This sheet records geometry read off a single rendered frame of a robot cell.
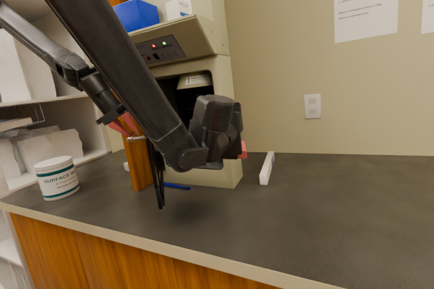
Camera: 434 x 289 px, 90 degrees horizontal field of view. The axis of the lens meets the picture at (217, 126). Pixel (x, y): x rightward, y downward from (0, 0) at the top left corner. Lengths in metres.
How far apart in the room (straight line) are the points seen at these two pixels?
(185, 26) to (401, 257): 0.73
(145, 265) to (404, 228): 0.70
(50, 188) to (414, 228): 1.18
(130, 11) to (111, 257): 0.80
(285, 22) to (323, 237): 0.87
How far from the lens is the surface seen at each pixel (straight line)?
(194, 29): 0.67
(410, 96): 1.15
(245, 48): 1.15
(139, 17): 0.77
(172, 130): 0.34
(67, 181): 1.11
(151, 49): 0.78
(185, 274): 0.72
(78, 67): 0.70
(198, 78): 0.80
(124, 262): 0.88
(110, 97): 0.68
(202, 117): 0.38
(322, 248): 0.59
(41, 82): 1.88
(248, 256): 0.56
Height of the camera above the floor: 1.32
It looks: 11 degrees down
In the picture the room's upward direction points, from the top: 7 degrees counter-clockwise
